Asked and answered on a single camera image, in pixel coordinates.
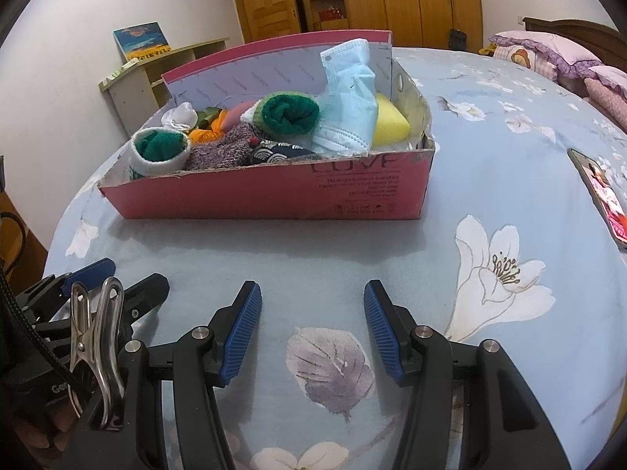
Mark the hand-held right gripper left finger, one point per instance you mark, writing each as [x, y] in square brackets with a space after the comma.
[240, 333]

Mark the navy wave-patterned cloth pouch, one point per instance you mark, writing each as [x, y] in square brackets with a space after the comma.
[279, 152]

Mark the yellow sponge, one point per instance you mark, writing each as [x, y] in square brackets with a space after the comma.
[389, 125]

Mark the orange cloth bundle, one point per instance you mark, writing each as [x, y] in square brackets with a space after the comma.
[211, 133]

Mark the yellow plush toy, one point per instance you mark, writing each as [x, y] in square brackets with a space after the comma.
[485, 50]

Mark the pink ruffled pillow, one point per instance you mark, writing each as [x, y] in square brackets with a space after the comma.
[610, 95]
[539, 54]

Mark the wooden wardrobe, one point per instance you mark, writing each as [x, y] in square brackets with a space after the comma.
[392, 0]

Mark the wooden door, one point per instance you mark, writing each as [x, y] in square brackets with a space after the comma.
[267, 10]

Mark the black hanging bag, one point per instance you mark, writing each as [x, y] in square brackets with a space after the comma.
[458, 39]

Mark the brown knit sock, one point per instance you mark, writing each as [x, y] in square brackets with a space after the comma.
[220, 152]

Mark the smartphone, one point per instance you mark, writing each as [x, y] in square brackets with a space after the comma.
[602, 196]

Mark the metal spring clip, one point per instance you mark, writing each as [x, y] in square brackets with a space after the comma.
[93, 342]

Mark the blue and yellow painting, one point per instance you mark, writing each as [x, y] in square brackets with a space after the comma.
[142, 41]

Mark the wooden bedside cabinet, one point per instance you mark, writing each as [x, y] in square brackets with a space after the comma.
[29, 245]

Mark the red shelf item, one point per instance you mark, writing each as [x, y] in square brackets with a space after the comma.
[333, 13]

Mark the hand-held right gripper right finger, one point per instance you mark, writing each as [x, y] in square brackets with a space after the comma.
[387, 333]

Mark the pink cardboard box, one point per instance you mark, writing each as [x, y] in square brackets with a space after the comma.
[294, 196]

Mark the blue floral bed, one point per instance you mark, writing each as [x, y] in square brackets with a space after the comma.
[490, 156]

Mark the green book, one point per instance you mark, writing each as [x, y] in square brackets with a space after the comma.
[117, 73]

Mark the person's left hand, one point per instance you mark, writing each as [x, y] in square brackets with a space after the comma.
[36, 435]

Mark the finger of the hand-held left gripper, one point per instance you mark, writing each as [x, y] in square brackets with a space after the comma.
[144, 293]
[93, 271]

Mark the green satin ribbon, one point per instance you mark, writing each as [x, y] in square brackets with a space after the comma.
[208, 117]

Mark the pale green shelf desk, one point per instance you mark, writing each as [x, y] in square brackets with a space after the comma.
[132, 98]

